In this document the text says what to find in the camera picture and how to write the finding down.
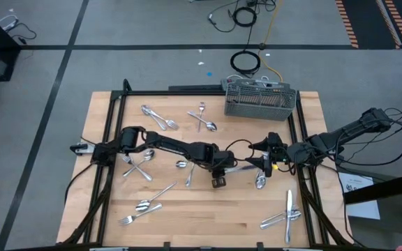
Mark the black orange striped floor mat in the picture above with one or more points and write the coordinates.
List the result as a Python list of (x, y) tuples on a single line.
[(368, 21)]

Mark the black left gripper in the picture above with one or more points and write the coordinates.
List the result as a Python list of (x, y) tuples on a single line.
[(209, 158)]

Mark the grey power strip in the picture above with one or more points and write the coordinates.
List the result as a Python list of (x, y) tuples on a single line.
[(226, 83)]

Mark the white power adapter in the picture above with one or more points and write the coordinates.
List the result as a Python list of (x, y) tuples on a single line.
[(7, 23)]

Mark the white printed paper sheet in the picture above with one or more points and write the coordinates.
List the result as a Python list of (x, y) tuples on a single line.
[(361, 209)]

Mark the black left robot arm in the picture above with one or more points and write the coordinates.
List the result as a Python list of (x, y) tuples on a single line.
[(173, 146)]

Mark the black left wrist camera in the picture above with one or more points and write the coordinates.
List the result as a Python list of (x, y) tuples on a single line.
[(218, 182)]

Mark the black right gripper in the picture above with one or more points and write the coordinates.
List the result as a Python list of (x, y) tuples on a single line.
[(282, 150)]

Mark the black flat bar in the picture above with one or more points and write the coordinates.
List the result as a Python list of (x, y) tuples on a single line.
[(194, 88)]

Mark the black metal side table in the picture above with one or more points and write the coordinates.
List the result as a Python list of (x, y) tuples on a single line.
[(379, 190)]

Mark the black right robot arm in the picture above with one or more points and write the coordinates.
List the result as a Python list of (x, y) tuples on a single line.
[(347, 132)]

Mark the grey plastic cutlery basket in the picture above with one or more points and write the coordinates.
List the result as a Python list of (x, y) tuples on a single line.
[(257, 113)]

